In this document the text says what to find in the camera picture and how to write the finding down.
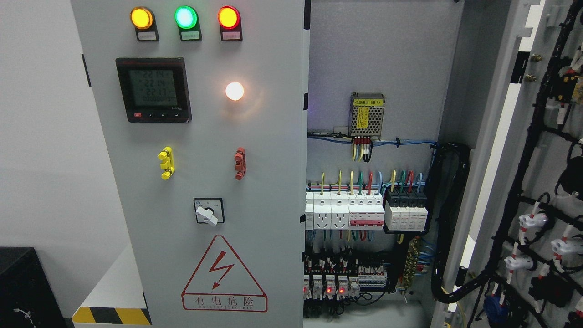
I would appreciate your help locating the black box at left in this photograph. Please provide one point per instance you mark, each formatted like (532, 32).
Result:
(26, 298)

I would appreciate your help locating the green indicator light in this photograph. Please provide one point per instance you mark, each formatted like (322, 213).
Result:
(187, 21)

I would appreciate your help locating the relay row with red leds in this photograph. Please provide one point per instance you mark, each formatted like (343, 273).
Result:
(318, 286)

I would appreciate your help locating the white rotary selector switch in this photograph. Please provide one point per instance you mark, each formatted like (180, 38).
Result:
(209, 211)

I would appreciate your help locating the black surge protector modules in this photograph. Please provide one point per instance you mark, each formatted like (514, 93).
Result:
(405, 211)

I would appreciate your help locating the brass ground terminal bar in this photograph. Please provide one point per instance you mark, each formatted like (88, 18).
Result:
(410, 267)

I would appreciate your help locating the perforated metal power supply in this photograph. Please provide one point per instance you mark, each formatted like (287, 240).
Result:
(366, 114)

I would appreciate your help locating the white socket breaker row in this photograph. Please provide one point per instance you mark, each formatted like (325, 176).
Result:
(344, 211)

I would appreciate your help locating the yellow terminal connector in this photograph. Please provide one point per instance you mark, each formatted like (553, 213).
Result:
(167, 162)

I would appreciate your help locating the grey cabinet door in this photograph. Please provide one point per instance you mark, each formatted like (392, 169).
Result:
(264, 211)
(500, 110)

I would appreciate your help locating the yellow indicator light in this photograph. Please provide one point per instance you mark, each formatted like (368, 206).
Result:
(144, 24)

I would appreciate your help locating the red terminal connector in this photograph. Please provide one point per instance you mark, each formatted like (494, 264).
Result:
(240, 163)

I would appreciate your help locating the red electric warning sticker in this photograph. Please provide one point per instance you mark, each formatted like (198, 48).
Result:
(222, 282)

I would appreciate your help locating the black digital power meter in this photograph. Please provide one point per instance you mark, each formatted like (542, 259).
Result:
(154, 89)

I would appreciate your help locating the white glowing indicator light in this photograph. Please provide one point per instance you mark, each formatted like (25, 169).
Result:
(234, 91)

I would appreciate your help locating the red indicator light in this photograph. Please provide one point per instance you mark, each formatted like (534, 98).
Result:
(229, 20)

